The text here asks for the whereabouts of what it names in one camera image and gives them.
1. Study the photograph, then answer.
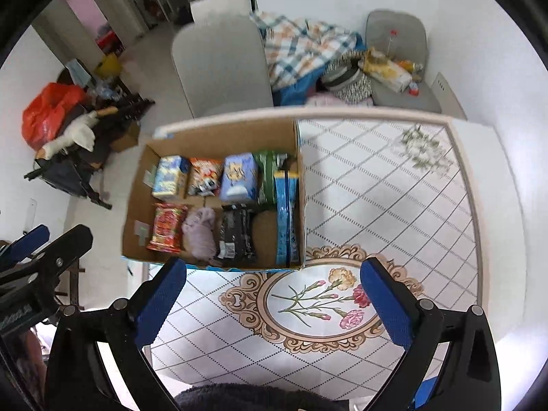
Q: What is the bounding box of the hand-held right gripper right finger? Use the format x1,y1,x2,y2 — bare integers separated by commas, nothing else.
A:
360,257,501,411

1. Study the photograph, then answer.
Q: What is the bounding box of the grey ribbed chair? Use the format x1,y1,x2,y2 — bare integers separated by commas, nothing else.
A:
171,19,275,118

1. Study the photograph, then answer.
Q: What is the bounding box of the white goose plush toy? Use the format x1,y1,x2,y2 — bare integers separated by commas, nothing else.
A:
36,107,118,159

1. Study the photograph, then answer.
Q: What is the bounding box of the black snack packet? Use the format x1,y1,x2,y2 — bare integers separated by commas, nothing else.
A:
217,203,258,262

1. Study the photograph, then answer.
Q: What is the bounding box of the grey cushioned chair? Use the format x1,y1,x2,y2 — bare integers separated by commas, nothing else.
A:
366,9,441,114

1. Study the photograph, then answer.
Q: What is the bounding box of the red snack packet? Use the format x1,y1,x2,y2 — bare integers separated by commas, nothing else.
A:
147,202,189,253

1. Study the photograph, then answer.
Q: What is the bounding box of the pink cloth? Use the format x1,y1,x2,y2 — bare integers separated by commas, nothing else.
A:
306,94,373,108

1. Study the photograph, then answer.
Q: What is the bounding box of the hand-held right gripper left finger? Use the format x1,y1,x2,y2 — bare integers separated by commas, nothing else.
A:
45,257,188,411

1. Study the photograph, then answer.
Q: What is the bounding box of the yellow bag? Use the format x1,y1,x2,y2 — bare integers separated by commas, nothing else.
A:
95,53,123,78

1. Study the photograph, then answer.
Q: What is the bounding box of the white table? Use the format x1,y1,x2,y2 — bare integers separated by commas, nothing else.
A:
141,107,521,399

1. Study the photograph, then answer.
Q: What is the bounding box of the white and blue tissue pack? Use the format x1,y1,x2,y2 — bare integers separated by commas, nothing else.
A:
152,155,190,200

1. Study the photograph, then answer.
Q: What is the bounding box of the small brown cardboard box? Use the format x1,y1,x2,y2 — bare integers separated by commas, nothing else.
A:
109,122,141,152

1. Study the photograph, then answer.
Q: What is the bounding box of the green packet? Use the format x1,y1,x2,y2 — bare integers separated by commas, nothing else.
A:
252,150,288,205

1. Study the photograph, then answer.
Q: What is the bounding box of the yellow snack packet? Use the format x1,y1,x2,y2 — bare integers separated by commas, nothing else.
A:
362,58,412,92

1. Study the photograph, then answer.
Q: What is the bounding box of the black and white striped hat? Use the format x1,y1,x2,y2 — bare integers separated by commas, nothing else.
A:
321,51,373,105

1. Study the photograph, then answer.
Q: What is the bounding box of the lavender cat packet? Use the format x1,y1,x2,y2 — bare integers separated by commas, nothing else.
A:
219,153,259,204

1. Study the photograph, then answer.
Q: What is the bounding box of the floral patterned table cover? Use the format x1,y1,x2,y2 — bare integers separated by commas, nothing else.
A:
148,117,484,388

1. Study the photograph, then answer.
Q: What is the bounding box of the orange plastic bag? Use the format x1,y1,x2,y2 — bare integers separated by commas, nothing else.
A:
22,82,88,150

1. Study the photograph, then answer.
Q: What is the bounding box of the plaid blanket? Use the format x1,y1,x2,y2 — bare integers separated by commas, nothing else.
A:
249,11,362,90

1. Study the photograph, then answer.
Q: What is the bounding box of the black folded stroller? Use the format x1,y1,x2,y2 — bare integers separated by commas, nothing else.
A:
23,94,155,210

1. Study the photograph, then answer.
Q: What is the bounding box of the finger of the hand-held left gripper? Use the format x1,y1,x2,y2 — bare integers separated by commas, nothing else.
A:
32,225,93,277
0,225,50,268

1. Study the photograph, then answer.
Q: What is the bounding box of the orange panda snack packet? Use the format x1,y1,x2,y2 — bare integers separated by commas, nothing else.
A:
187,157,224,198

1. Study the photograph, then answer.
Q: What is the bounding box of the white padded chair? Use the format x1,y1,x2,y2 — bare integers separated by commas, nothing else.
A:
189,0,253,24

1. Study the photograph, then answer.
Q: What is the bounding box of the long blue packet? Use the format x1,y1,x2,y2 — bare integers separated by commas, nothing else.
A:
273,170,300,266

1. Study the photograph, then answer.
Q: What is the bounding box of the lilac soft pouch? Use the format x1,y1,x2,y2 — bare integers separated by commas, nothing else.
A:
182,207,219,260

